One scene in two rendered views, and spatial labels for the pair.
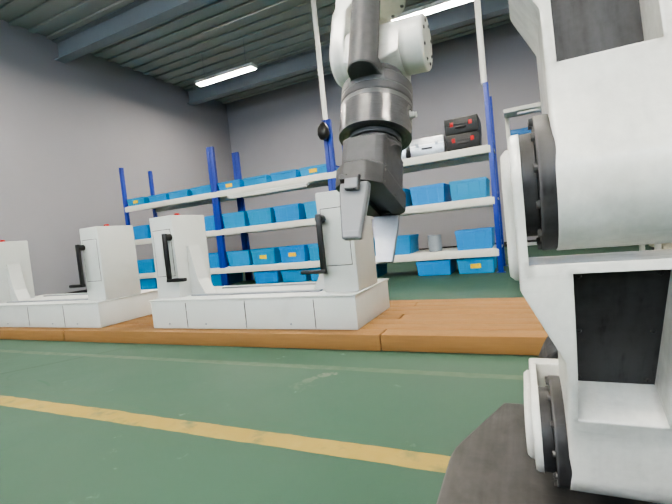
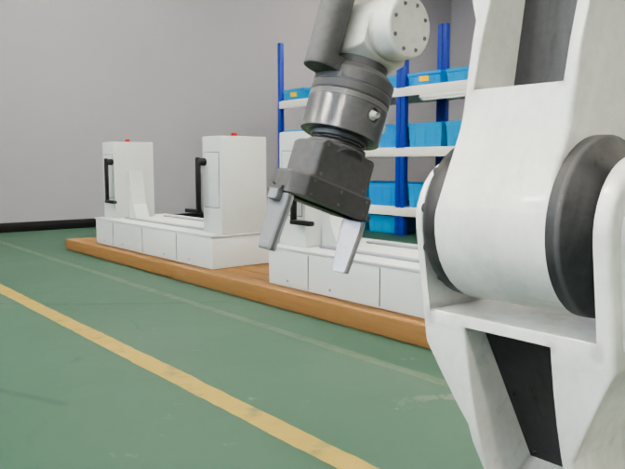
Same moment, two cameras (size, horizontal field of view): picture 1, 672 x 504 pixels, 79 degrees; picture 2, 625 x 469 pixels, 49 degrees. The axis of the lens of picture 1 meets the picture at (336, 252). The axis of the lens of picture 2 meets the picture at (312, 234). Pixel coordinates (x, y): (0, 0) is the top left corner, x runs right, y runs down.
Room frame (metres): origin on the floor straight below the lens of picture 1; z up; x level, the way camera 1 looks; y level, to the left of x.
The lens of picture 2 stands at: (-0.19, -0.36, 0.66)
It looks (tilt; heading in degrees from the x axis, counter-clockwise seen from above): 6 degrees down; 26
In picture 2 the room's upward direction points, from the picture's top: straight up
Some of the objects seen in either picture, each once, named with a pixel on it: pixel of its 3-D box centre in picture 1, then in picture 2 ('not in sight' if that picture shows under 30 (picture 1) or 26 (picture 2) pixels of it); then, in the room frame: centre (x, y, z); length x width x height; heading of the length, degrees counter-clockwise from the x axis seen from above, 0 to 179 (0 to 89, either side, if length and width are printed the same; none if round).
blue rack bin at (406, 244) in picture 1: (399, 244); not in sight; (4.88, -0.77, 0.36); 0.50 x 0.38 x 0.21; 157
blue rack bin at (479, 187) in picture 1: (470, 190); not in sight; (4.52, -1.55, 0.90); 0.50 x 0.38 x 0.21; 155
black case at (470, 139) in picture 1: (464, 144); not in sight; (4.51, -1.53, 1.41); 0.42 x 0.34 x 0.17; 157
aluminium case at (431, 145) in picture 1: (429, 149); not in sight; (4.67, -1.18, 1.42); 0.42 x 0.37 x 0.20; 158
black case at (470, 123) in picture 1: (463, 128); not in sight; (4.51, -1.53, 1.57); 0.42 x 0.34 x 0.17; 155
